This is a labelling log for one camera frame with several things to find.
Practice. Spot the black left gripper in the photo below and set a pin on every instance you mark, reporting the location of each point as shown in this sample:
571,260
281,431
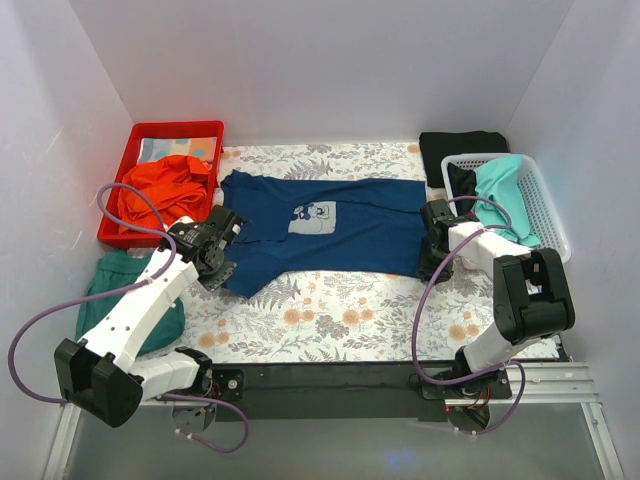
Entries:
225,226

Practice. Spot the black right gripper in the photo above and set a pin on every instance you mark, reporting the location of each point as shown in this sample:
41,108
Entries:
432,240

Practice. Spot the dark blue t shirt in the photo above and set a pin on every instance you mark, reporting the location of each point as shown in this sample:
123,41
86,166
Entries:
370,225

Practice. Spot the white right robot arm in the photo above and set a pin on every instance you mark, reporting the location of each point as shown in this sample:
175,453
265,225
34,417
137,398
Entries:
531,296

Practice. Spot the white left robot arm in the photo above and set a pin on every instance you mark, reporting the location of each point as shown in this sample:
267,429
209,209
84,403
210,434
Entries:
102,373

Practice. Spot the black t shirt in basket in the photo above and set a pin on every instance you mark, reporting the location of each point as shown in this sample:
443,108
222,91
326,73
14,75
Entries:
463,183

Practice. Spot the orange t shirt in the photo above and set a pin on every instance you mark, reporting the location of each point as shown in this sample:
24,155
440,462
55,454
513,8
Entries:
176,185

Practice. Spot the teal t shirt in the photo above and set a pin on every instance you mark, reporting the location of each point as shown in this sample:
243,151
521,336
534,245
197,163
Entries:
497,180

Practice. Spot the black folded t shirt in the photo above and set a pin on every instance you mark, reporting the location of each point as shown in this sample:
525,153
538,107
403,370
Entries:
435,146

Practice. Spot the green t shirt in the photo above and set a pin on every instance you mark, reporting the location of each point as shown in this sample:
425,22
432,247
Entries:
117,270

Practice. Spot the patterned folded cloth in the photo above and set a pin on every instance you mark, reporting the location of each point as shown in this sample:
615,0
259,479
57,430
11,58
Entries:
154,149

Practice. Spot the white plastic basket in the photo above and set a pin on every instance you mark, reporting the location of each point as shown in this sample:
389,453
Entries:
543,217

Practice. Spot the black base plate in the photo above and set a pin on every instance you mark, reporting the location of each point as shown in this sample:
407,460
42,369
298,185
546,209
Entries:
352,390

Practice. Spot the aluminium frame rail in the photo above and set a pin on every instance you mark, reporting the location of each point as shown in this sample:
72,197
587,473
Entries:
567,380

